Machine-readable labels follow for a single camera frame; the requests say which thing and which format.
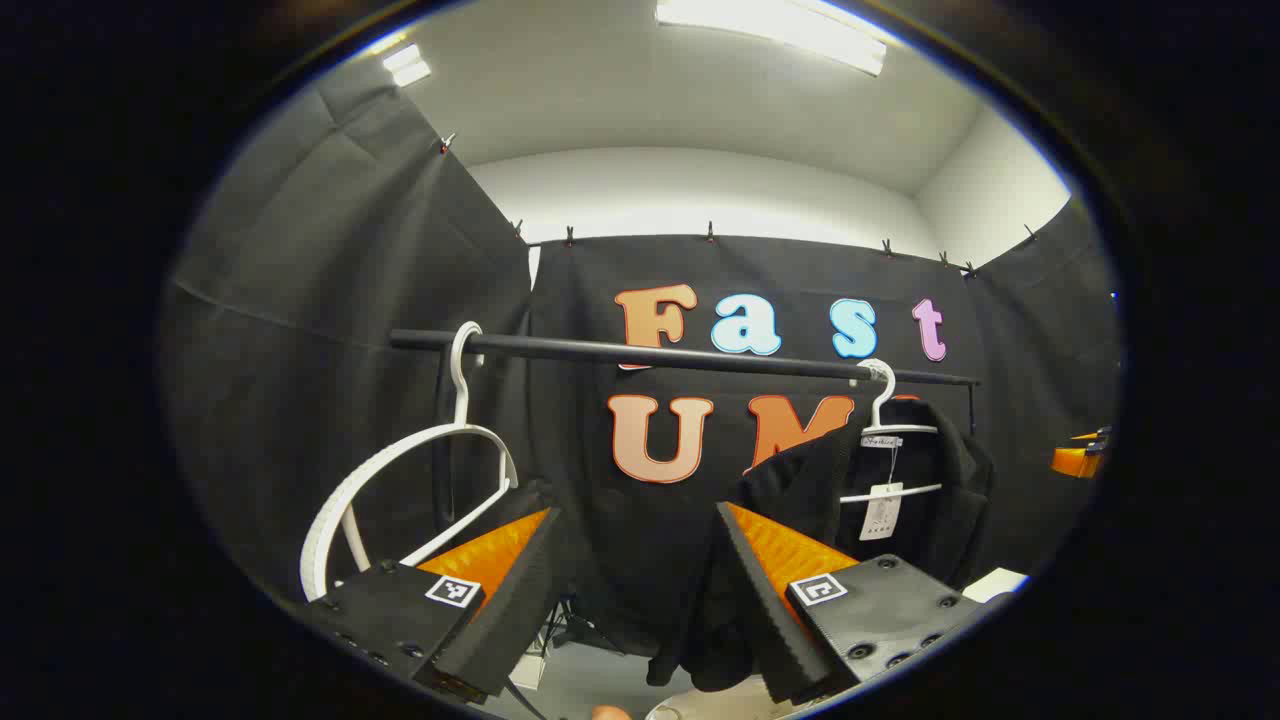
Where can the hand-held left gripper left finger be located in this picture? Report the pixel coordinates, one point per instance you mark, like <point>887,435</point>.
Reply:
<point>525,620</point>

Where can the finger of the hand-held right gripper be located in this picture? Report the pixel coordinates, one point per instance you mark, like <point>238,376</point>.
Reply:
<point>1075,462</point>

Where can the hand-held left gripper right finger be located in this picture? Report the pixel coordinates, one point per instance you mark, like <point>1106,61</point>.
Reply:
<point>765,630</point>

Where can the white round laundry hamper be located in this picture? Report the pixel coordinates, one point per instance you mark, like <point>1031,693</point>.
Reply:
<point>730,700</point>

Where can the black knit garment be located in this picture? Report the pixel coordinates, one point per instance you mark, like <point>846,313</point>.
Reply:
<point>800,480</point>

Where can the white plastic hanger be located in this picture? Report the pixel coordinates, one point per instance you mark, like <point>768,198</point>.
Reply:
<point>905,430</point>
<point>330,520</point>

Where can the black clothes rack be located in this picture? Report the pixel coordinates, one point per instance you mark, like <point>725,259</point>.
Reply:
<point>650,353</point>

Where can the white box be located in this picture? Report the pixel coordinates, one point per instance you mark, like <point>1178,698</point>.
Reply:
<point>528,670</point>

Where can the black tripod stand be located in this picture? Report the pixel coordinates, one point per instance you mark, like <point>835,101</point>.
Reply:
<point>575,630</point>

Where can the white paper hang tag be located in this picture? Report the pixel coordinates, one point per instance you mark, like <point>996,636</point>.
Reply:
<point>880,515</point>

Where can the black backdrop cloth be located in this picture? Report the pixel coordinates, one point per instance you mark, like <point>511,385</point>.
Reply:
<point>300,300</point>

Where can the long ceiling light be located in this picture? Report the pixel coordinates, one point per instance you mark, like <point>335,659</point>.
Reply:
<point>407,65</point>
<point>770,25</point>

